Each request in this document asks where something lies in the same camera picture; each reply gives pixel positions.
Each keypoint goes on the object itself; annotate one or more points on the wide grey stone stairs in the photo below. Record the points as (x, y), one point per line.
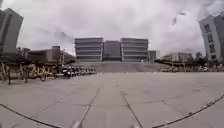
(123, 67)

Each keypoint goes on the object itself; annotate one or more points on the wide grey banded building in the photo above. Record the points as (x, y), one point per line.
(88, 49)

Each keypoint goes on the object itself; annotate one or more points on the grey paved plaza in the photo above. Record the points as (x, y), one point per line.
(110, 93)

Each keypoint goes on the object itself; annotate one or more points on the small grey building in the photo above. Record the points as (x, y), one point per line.
(153, 55)

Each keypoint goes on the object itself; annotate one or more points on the low pale building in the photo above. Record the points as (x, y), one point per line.
(178, 56)

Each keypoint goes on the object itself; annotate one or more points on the low brown building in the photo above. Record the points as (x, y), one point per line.
(45, 55)

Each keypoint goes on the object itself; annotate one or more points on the distant row of parked bicycles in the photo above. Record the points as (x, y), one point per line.
(186, 69)

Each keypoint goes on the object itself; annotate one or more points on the row of yellow bicycles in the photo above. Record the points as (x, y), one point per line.
(33, 71)

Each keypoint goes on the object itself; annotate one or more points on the tall pale windowed building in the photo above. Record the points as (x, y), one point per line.
(213, 36)

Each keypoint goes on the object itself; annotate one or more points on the tall grey building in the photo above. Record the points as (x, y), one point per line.
(11, 31)

